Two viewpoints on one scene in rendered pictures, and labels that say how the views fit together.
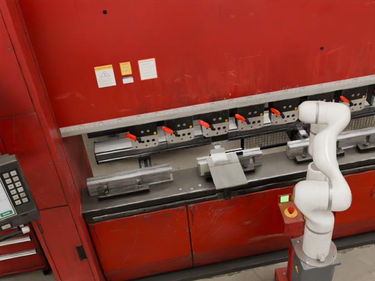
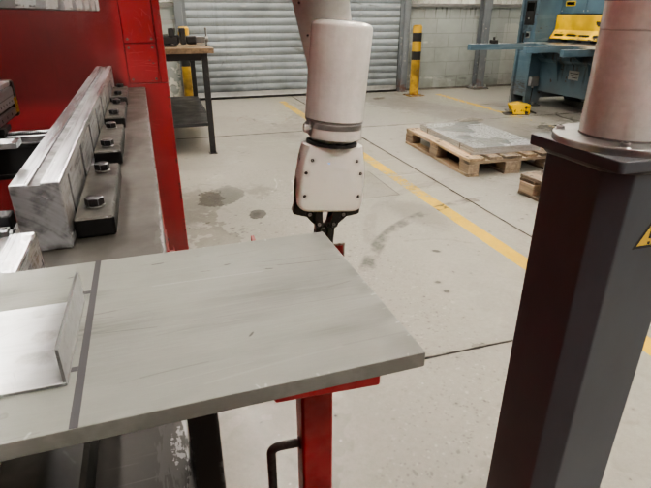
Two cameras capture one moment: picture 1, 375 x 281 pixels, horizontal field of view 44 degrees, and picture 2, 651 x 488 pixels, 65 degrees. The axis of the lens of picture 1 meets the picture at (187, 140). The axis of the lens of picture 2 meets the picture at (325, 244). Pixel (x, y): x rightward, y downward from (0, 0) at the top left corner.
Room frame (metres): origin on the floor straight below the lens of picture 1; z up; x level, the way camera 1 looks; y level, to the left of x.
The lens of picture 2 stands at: (1.89, 0.09, 1.17)
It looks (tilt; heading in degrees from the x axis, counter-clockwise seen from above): 24 degrees down; 258
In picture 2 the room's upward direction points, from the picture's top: straight up
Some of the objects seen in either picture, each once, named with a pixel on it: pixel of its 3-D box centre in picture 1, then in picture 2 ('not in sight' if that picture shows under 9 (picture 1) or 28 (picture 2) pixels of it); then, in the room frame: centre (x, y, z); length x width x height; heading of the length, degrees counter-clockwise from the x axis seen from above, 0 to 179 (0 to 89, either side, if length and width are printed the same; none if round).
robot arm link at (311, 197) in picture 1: (314, 204); not in sight; (1.33, -0.51, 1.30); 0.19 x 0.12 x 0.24; 76
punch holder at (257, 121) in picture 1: (249, 113); not in sight; (2.10, -0.36, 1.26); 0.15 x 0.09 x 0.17; 97
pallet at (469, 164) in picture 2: not in sight; (474, 146); (-0.36, -4.06, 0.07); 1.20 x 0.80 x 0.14; 93
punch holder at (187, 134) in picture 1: (178, 125); not in sight; (2.05, 0.04, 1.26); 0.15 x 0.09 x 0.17; 97
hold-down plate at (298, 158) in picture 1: (319, 155); (101, 195); (2.09, -0.79, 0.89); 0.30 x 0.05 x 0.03; 97
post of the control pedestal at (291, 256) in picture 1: (293, 252); (315, 473); (1.77, -0.59, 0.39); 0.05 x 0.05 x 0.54; 2
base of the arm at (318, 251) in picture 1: (317, 237); (638, 75); (1.32, -0.54, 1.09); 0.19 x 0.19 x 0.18
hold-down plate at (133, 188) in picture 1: (123, 191); not in sight; (1.95, 0.40, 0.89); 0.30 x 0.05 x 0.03; 97
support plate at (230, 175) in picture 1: (226, 170); (170, 317); (1.93, -0.20, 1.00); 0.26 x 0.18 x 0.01; 7
